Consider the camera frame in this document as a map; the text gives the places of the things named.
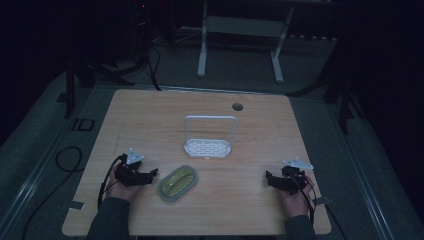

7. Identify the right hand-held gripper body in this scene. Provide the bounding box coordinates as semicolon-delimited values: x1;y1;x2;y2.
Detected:
273;157;315;196

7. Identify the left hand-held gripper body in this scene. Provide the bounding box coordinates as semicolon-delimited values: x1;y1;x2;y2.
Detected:
114;147;152;188

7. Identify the green oval soap dish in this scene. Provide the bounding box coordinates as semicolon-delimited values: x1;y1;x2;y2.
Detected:
157;164;200;203

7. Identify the person's left hand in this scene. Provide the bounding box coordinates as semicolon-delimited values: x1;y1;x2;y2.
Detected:
105;165;144;204

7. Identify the person's right hand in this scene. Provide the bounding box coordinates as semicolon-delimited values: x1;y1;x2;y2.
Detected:
278;175;316;219

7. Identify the grey tape piece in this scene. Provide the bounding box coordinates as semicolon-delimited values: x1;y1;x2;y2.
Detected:
314;195;333;206
67;200;86;211

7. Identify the black tripod stand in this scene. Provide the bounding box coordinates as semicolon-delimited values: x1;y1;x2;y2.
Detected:
286;63;366;136
62;56;136;120

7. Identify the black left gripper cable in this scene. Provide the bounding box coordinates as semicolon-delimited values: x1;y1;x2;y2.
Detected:
97;154;128;211

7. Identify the white rack with handle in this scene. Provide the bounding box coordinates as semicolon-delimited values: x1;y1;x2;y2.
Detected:
183;114;238;160

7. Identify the black floor cable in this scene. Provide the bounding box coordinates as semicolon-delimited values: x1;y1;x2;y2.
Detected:
20;145;85;240

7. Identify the black hanging cable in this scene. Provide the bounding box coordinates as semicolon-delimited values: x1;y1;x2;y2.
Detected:
145;42;163;92

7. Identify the white metal desk frame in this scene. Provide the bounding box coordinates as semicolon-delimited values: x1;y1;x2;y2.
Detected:
196;0;296;84

